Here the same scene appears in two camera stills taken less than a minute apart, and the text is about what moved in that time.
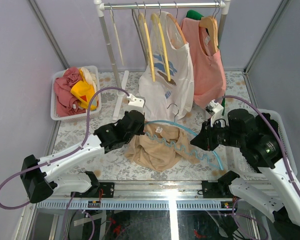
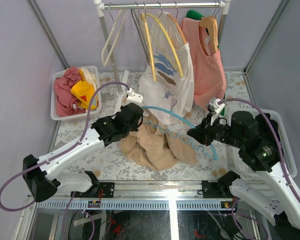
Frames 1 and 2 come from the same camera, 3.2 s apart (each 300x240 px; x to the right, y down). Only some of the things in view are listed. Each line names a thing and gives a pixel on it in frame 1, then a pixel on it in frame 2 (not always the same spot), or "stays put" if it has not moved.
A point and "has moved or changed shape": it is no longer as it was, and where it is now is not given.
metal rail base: x=149 y=195 stays put
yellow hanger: x=158 y=36 to x=159 y=21
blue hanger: x=175 y=122 has moved or changed shape
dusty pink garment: x=66 y=103 stays put
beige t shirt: x=161 y=147 stays put
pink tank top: x=209 y=78 stays put
